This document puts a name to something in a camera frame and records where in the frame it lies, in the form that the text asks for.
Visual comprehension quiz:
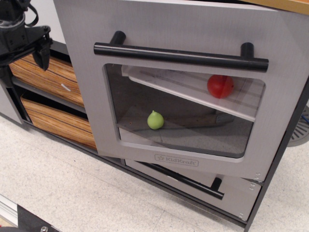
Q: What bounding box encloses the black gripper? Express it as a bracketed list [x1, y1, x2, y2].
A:
[0, 23, 53, 71]

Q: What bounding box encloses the black oven door handle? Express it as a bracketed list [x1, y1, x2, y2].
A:
[93, 31, 269, 73]

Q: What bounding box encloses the grey toy oven door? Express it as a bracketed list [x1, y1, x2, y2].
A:
[55, 0, 309, 182]

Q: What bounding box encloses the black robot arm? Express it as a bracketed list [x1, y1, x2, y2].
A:
[0, 0, 53, 71]

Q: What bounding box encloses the white oven shelf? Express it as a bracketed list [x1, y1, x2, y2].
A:
[121, 65, 266, 122]

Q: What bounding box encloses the upper wood-pattern bin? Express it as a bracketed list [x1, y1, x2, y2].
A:
[9, 55, 84, 107]

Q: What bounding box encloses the wood-pattern bin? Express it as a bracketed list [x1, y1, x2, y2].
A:
[21, 94, 97, 150]
[9, 55, 84, 107]

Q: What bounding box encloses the lower wood-pattern bin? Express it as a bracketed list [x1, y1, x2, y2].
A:
[21, 94, 97, 150]

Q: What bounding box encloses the green toy pear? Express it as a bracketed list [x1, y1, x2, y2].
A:
[147, 110, 164, 130]

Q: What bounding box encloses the grey toy kitchen cabinet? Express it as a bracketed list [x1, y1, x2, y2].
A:
[0, 0, 309, 232]

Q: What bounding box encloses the red toy tomato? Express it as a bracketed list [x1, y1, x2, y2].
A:
[207, 75, 234, 99]

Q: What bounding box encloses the grey lower drawer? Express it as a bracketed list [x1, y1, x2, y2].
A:
[125, 159, 261, 221]

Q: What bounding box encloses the grey round base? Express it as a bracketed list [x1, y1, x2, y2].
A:
[288, 105, 309, 147]

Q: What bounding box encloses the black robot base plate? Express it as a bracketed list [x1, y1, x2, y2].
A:
[0, 205, 60, 232]

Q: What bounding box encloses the black drawer handle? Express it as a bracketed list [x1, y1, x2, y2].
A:
[140, 162, 224, 200]

